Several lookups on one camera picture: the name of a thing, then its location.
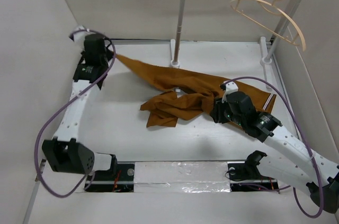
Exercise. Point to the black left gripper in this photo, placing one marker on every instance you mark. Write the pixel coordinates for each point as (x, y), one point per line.
(109, 54)

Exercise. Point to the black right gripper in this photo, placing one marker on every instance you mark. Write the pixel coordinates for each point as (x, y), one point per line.
(216, 112)

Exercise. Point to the brown trousers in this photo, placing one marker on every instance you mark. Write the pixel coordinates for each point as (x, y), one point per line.
(185, 94)

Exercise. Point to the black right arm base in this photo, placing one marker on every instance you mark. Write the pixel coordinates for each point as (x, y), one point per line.
(242, 180)

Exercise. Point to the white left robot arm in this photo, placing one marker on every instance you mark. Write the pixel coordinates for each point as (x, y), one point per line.
(65, 152)

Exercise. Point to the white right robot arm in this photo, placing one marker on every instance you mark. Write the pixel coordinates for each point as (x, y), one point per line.
(307, 170)

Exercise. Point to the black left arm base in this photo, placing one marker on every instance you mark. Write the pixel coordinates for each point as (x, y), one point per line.
(121, 182)

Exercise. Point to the beige wooden clothes hanger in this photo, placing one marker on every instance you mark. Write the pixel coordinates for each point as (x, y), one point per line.
(297, 40)

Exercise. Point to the silver foil tape strip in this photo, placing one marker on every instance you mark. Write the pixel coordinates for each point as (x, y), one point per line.
(181, 177)

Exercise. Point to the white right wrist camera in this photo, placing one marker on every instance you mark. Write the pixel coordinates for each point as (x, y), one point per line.
(228, 88)

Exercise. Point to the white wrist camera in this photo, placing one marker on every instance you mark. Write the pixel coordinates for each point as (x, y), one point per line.
(228, 88)
(78, 35)

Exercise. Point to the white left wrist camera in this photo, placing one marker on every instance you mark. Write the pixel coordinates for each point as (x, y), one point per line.
(78, 35)

